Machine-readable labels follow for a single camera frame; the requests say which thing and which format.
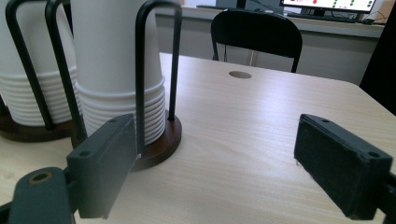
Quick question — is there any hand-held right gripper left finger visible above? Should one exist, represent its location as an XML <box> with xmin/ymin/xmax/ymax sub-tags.
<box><xmin>65</xmin><ymin>113</ymin><xmax>138</xmax><ymax>219</ymax></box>

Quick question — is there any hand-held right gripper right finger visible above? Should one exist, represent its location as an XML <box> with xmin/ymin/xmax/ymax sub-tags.
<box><xmin>293</xmin><ymin>113</ymin><xmax>394</xmax><ymax>220</ymax></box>

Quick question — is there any black wire cup holder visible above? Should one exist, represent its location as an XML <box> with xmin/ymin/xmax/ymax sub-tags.
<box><xmin>0</xmin><ymin>0</ymin><xmax>78</xmax><ymax>144</ymax></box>
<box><xmin>45</xmin><ymin>0</ymin><xmax>183</xmax><ymax>173</ymax></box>

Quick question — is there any stack of white paper cups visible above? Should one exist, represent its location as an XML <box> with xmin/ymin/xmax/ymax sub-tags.
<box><xmin>0</xmin><ymin>0</ymin><xmax>78</xmax><ymax>127</ymax></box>
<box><xmin>69</xmin><ymin>0</ymin><xmax>166</xmax><ymax>147</ymax></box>

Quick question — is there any black keyboard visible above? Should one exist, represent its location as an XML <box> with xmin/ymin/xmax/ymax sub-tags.
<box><xmin>286</xmin><ymin>11</ymin><xmax>359</xmax><ymax>24</ymax></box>

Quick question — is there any black chair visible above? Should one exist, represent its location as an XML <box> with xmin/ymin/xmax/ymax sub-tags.
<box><xmin>210</xmin><ymin>8</ymin><xmax>304</xmax><ymax>74</ymax></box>

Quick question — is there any computer monitor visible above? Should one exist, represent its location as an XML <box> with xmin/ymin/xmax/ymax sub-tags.
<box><xmin>278</xmin><ymin>0</ymin><xmax>377</xmax><ymax>15</ymax></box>

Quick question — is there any black monitor stand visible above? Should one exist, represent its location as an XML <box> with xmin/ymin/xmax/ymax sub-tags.
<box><xmin>196</xmin><ymin>0</ymin><xmax>283</xmax><ymax>15</ymax></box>

